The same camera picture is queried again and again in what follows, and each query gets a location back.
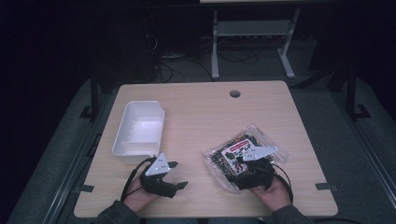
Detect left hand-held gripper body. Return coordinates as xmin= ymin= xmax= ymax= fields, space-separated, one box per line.
xmin=138 ymin=152 xmax=177 ymax=199

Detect white metal table frame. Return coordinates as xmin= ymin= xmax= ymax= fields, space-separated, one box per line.
xmin=210 ymin=7 xmax=302 ymax=81

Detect person's left hand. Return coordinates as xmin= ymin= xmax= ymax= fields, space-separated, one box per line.
xmin=123 ymin=175 xmax=163 ymax=214

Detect black floor cables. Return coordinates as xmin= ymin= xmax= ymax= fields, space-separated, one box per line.
xmin=145 ymin=34 xmax=260 ymax=84

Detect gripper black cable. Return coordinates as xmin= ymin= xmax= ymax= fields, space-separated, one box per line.
xmin=120 ymin=156 xmax=158 ymax=203
xmin=270 ymin=163 xmax=295 ymax=205

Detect black tape strip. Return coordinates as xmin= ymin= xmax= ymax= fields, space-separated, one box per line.
xmin=74 ymin=184 xmax=95 ymax=194
xmin=315 ymin=182 xmax=338 ymax=192

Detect black metal stand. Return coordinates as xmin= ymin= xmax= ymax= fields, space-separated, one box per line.
xmin=78 ymin=69 xmax=108 ymax=123
xmin=344 ymin=63 xmax=372 ymax=121

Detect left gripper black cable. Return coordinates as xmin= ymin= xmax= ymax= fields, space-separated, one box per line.
xmin=120 ymin=156 xmax=158 ymax=203

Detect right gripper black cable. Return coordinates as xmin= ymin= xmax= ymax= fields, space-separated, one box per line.
xmin=270 ymin=163 xmax=295 ymax=205

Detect white plastic bin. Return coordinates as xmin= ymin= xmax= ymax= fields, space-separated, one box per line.
xmin=111 ymin=100 xmax=165 ymax=165

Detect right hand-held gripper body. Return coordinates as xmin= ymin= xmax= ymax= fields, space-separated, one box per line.
xmin=232 ymin=146 xmax=279 ymax=191

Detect clear plastic snack packet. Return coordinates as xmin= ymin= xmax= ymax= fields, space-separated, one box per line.
xmin=203 ymin=123 xmax=292 ymax=194

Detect person's right hand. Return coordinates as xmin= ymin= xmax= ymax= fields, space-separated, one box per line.
xmin=248 ymin=175 xmax=293 ymax=213

